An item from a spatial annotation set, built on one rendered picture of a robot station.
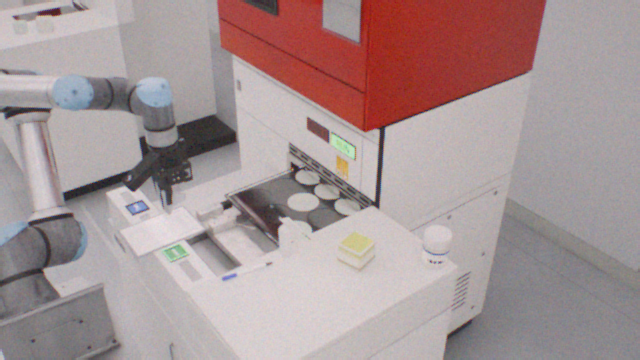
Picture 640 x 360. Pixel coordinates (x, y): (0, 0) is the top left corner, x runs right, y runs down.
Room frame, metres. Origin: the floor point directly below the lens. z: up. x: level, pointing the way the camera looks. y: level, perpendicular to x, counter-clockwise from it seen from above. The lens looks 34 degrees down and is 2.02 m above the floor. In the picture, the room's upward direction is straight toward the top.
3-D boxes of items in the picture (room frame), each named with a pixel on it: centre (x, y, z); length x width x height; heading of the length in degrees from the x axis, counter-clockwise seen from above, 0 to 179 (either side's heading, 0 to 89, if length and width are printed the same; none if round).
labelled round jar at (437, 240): (1.22, -0.32, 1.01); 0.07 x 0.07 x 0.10
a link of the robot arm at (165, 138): (1.26, 0.37, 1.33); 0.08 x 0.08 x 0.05
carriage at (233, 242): (1.41, 0.24, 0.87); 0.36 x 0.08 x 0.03; 37
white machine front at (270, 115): (1.81, 0.06, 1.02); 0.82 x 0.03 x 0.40; 37
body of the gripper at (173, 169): (1.27, 0.36, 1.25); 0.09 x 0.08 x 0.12; 127
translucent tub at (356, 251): (1.21, -0.11, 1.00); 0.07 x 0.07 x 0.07; 52
